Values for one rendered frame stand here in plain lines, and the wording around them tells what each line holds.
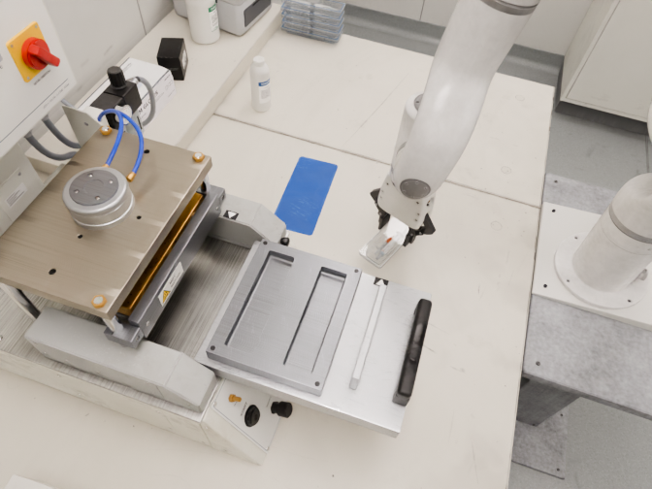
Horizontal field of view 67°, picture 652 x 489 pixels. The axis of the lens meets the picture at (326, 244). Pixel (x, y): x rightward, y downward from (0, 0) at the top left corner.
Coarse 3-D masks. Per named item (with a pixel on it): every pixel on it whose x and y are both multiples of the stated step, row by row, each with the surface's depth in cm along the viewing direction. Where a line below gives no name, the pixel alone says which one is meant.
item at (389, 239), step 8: (392, 224) 103; (400, 224) 103; (384, 232) 102; (392, 232) 102; (400, 232) 102; (376, 240) 101; (384, 240) 101; (392, 240) 101; (400, 240) 101; (368, 248) 99; (376, 248) 99; (384, 248) 99; (392, 248) 100; (368, 256) 98; (376, 256) 98; (384, 256) 98; (376, 264) 97
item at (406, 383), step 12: (420, 300) 71; (420, 312) 69; (420, 324) 68; (420, 336) 67; (408, 348) 66; (420, 348) 66; (408, 360) 65; (408, 372) 64; (408, 384) 63; (396, 396) 64; (408, 396) 63
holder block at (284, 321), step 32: (256, 256) 75; (288, 256) 76; (320, 256) 76; (256, 288) 74; (288, 288) 72; (320, 288) 74; (352, 288) 73; (224, 320) 69; (256, 320) 71; (288, 320) 69; (320, 320) 71; (224, 352) 66; (256, 352) 66; (288, 352) 68; (320, 352) 67; (288, 384) 66; (320, 384) 64
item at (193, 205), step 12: (192, 204) 72; (180, 216) 71; (180, 228) 70; (168, 240) 68; (156, 252) 67; (168, 252) 68; (156, 264) 66; (144, 276) 65; (132, 288) 64; (144, 288) 64; (132, 300) 63; (120, 312) 64
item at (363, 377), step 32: (384, 288) 71; (352, 320) 73; (384, 320) 73; (352, 352) 70; (384, 352) 70; (256, 384) 67; (352, 384) 65; (384, 384) 67; (352, 416) 65; (384, 416) 65
